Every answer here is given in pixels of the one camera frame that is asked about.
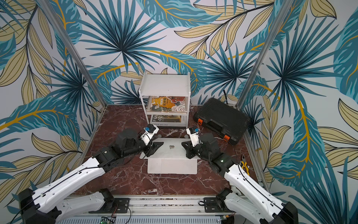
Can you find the yellow black pliers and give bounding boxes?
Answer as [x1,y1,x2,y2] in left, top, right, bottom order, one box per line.
[240,154,250,175]

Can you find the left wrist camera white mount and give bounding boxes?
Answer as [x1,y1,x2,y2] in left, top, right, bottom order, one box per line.
[140,124,159,146]

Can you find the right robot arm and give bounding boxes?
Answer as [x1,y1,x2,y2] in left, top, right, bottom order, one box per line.
[182,128,298,224]

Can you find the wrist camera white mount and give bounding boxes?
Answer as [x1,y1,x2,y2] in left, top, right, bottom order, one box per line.
[140,124,159,146]
[186,127,200,147]

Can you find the orange illustrated book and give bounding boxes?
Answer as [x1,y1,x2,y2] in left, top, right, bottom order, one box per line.
[146,96,186,113]

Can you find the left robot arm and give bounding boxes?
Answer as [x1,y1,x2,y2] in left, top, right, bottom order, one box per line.
[18,124,162,224]

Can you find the silver laptop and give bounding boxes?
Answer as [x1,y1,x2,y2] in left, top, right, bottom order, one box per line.
[140,138,200,175]

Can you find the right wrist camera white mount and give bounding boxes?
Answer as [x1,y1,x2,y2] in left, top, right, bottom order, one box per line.
[186,127,200,147]

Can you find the black plastic tool case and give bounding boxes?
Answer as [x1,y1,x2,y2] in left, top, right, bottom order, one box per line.
[193,98,250,145]

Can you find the white folio magazine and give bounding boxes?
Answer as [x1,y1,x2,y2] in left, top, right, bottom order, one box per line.
[151,115,181,123]

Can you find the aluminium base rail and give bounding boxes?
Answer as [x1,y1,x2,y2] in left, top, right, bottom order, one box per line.
[55,194,286,224]

